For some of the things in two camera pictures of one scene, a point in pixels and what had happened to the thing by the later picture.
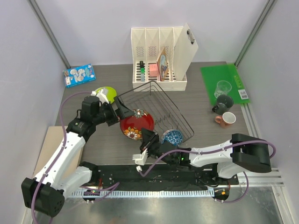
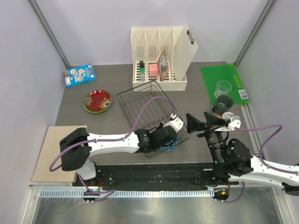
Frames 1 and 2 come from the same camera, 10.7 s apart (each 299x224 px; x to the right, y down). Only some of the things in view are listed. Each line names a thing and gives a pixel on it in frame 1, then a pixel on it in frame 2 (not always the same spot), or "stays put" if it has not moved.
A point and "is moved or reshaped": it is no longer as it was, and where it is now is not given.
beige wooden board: x=53 y=142 stays put
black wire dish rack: x=166 y=115 stays put
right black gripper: x=149 y=137 to x=194 y=125
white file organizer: x=153 y=55 stays put
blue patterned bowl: x=173 y=136 is moved or reshaped
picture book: x=163 y=64 stays put
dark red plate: x=131 y=126 is moved or reshaped
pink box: x=153 y=70 stays put
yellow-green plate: x=111 y=93 is moved or reshaped
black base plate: x=134 y=173 stays put
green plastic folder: x=212 y=75 stays put
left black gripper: x=122 y=113 to x=160 y=127
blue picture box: x=79 y=75 stays put
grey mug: x=224 y=103 stays put
